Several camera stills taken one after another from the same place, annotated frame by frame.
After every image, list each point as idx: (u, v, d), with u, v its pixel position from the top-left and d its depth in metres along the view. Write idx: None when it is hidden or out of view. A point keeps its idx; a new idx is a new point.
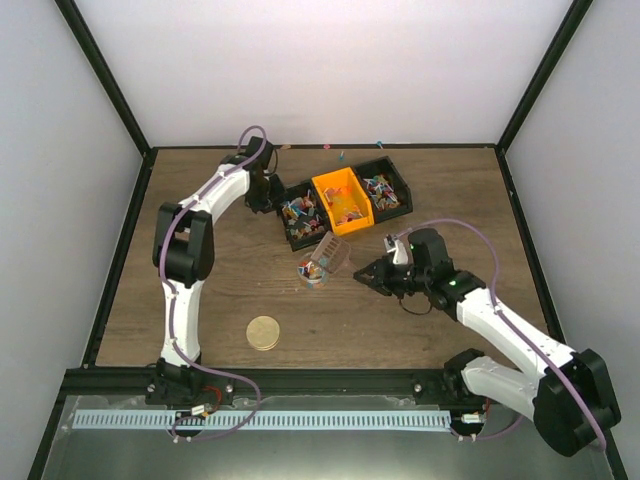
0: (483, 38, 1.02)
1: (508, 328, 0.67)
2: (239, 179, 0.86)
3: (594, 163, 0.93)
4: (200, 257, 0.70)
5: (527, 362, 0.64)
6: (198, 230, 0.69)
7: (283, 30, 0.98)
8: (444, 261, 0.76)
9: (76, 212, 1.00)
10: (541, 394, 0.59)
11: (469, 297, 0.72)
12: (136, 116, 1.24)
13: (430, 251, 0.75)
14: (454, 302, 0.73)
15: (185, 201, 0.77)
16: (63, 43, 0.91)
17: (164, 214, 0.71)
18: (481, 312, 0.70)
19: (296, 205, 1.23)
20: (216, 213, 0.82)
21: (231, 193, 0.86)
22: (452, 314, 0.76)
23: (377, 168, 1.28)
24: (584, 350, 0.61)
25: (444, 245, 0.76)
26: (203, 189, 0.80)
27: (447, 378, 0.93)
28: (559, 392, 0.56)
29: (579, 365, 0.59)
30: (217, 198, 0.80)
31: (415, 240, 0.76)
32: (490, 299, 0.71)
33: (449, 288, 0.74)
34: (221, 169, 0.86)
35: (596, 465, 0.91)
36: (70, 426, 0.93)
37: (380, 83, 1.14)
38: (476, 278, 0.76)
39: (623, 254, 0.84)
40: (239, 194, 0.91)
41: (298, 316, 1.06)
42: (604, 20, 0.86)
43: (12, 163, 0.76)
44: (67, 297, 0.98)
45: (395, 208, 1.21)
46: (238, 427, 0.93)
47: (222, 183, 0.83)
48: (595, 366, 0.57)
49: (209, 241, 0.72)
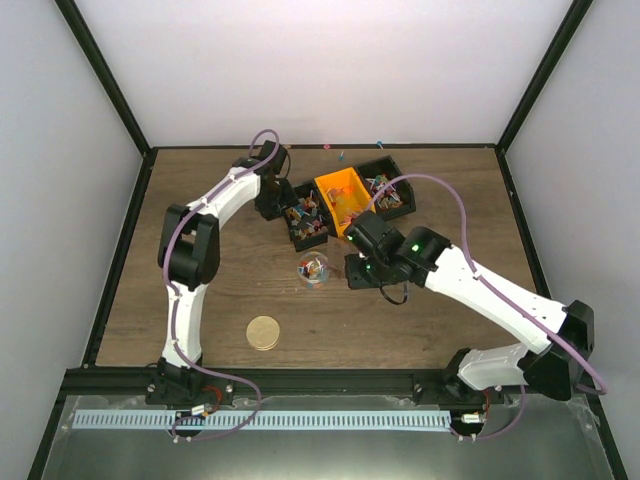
0: (483, 38, 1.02)
1: (493, 292, 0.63)
2: (250, 183, 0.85)
3: (594, 163, 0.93)
4: (204, 260, 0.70)
5: (522, 328, 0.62)
6: (203, 233, 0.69)
7: (283, 29, 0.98)
8: (387, 231, 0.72)
9: (76, 213, 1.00)
10: (541, 362, 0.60)
11: (438, 261, 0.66)
12: (136, 116, 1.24)
13: (365, 228, 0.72)
14: (416, 264, 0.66)
15: (193, 204, 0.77)
16: (63, 43, 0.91)
17: (172, 215, 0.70)
18: (461, 278, 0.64)
19: (299, 205, 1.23)
20: (224, 216, 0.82)
21: (240, 197, 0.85)
22: (424, 282, 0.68)
23: (379, 168, 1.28)
24: (572, 304, 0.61)
25: (379, 219, 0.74)
26: (212, 192, 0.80)
27: (449, 388, 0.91)
28: (564, 359, 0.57)
29: (574, 321, 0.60)
30: (225, 202, 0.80)
31: (349, 227, 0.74)
32: (467, 264, 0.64)
33: (406, 253, 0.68)
34: (233, 172, 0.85)
35: (596, 465, 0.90)
36: (70, 426, 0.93)
37: (381, 84, 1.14)
38: (430, 231, 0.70)
39: (623, 253, 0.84)
40: (251, 196, 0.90)
41: (298, 316, 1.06)
42: (605, 20, 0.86)
43: (13, 162, 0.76)
44: (68, 297, 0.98)
45: (398, 208, 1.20)
46: (239, 427, 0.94)
47: (234, 187, 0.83)
48: (587, 319, 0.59)
49: (214, 245, 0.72)
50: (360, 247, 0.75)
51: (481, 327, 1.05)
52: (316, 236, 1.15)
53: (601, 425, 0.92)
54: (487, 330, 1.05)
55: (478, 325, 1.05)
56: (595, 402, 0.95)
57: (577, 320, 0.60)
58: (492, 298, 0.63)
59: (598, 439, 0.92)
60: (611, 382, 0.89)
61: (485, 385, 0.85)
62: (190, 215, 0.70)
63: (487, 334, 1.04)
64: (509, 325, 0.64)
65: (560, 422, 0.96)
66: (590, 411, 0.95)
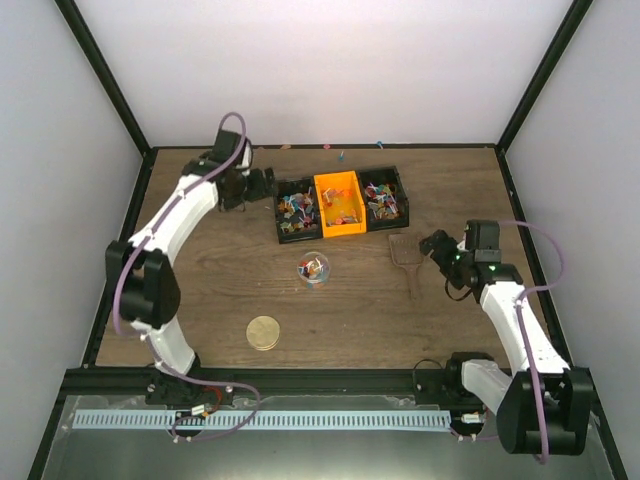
0: (482, 37, 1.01)
1: (515, 321, 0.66)
2: (203, 193, 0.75)
3: (595, 163, 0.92)
4: (157, 301, 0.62)
5: (516, 352, 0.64)
6: (151, 275, 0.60)
7: (281, 29, 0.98)
8: (492, 248, 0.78)
9: (76, 215, 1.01)
10: (513, 385, 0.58)
11: (499, 284, 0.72)
12: (136, 116, 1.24)
13: (480, 233, 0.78)
14: (483, 283, 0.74)
15: (137, 237, 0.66)
16: (64, 43, 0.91)
17: (113, 256, 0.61)
18: (502, 301, 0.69)
19: (296, 200, 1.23)
20: (176, 241, 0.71)
21: (193, 214, 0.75)
22: (479, 298, 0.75)
23: (385, 178, 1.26)
24: (579, 370, 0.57)
25: (497, 235, 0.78)
26: (157, 219, 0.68)
27: (449, 368, 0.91)
28: (527, 391, 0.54)
29: (565, 382, 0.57)
30: (173, 229, 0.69)
31: (471, 221, 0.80)
32: (518, 294, 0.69)
33: (486, 272, 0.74)
34: (180, 187, 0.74)
35: (597, 465, 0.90)
36: (70, 426, 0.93)
37: (381, 83, 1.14)
38: (520, 273, 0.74)
39: (623, 253, 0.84)
40: (206, 207, 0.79)
41: (298, 316, 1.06)
42: (604, 20, 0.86)
43: (13, 163, 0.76)
44: (69, 298, 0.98)
45: (396, 222, 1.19)
46: (238, 427, 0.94)
47: (184, 205, 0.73)
48: (579, 391, 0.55)
49: (168, 283, 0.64)
50: (466, 238, 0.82)
51: (481, 327, 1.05)
52: (303, 232, 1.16)
53: (601, 425, 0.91)
54: (487, 330, 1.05)
55: (478, 325, 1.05)
56: (595, 401, 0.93)
57: (567, 380, 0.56)
58: (515, 324, 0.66)
59: (598, 439, 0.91)
60: (611, 383, 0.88)
61: (474, 391, 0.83)
62: (137, 252, 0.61)
63: (486, 334, 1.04)
64: (509, 347, 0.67)
65: None
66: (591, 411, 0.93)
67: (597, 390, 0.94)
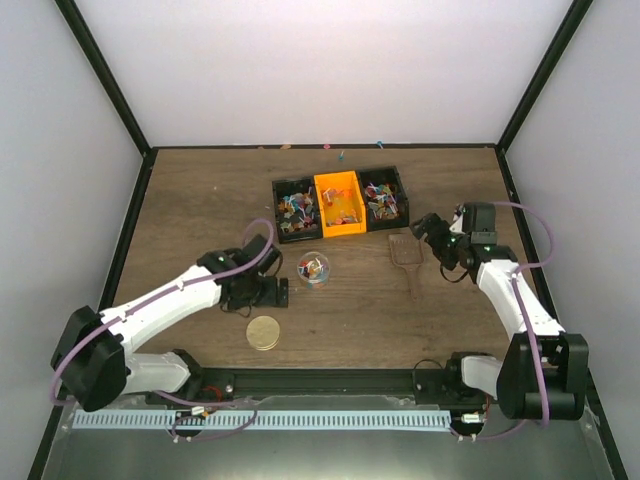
0: (482, 38, 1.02)
1: (510, 291, 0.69)
2: (205, 289, 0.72)
3: (595, 163, 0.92)
4: (92, 386, 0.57)
5: (512, 317, 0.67)
6: (97, 357, 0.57)
7: (281, 30, 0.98)
8: (489, 231, 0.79)
9: (77, 216, 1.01)
10: (510, 351, 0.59)
11: (495, 261, 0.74)
12: (136, 116, 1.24)
13: (476, 216, 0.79)
14: (479, 264, 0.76)
15: (110, 311, 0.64)
16: (64, 44, 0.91)
17: (79, 321, 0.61)
18: (499, 276, 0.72)
19: (296, 200, 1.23)
20: (151, 328, 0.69)
21: (185, 305, 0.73)
22: (476, 278, 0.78)
23: (385, 177, 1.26)
24: (575, 334, 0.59)
25: (494, 217, 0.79)
26: (139, 301, 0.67)
27: (449, 368, 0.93)
28: (524, 350, 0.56)
29: (562, 344, 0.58)
30: (150, 316, 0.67)
31: (468, 204, 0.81)
32: (512, 268, 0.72)
33: (482, 254, 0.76)
34: (183, 277, 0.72)
35: (596, 466, 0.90)
36: (70, 426, 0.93)
37: (381, 84, 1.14)
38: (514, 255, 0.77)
39: (624, 252, 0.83)
40: (205, 302, 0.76)
41: (298, 316, 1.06)
42: (604, 20, 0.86)
43: (12, 163, 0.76)
44: (69, 298, 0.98)
45: (396, 222, 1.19)
46: (243, 427, 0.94)
47: (179, 296, 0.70)
48: (576, 352, 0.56)
49: (113, 375, 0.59)
50: (463, 222, 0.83)
51: (481, 327, 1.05)
52: (303, 232, 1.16)
53: (600, 425, 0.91)
54: (487, 330, 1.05)
55: (478, 325, 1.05)
56: (595, 402, 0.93)
57: (564, 341, 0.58)
58: (510, 294, 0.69)
59: (598, 439, 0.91)
60: (611, 384, 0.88)
61: (473, 384, 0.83)
62: (99, 330, 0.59)
63: (486, 334, 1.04)
64: (507, 318, 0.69)
65: (561, 421, 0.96)
66: (591, 411, 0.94)
67: (597, 391, 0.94)
